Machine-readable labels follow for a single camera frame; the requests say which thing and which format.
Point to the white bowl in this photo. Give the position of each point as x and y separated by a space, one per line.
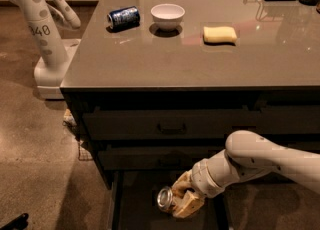
167 17

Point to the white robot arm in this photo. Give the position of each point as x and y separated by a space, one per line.
246 156

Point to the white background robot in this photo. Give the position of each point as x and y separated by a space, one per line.
43 18

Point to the yellow sponge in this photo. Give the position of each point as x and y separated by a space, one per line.
223 34

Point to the blue soda can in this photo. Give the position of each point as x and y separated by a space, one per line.
124 17

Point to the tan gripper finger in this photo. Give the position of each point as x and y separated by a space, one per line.
187 205
182 185

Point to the middle drawer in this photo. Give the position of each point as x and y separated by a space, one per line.
154 158

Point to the orange soda can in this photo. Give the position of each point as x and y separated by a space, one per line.
165 199

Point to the open bottom drawer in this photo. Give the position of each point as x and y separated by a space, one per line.
134 205

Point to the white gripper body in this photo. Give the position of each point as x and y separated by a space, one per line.
204 176

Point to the top drawer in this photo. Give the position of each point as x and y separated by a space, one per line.
200 124

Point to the black object on floor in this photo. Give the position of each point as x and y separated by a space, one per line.
18 223

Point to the dark drawer cabinet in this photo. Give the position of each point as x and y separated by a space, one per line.
274 62

